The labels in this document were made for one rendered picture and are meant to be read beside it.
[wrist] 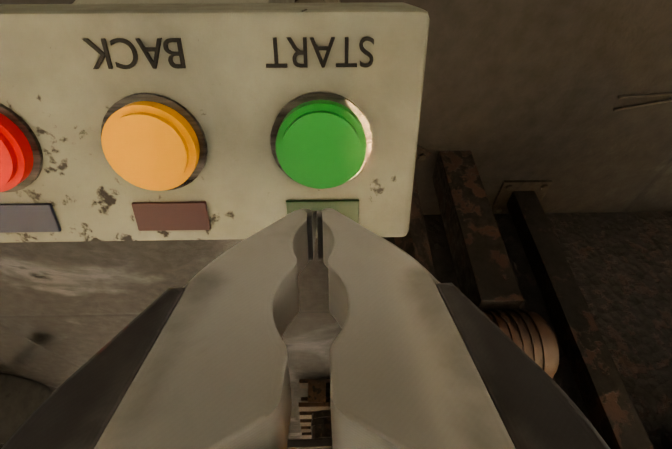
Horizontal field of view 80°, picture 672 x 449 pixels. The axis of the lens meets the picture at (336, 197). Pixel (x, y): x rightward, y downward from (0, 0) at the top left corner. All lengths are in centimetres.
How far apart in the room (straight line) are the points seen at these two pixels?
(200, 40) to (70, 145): 8
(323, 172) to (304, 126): 2
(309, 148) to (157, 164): 7
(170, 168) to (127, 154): 2
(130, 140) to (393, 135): 11
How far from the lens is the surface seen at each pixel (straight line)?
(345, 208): 20
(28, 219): 25
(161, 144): 19
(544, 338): 79
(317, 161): 18
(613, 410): 99
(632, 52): 105
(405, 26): 18
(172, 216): 22
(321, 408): 251
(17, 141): 22
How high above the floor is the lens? 74
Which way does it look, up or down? 41 degrees down
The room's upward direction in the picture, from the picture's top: 179 degrees clockwise
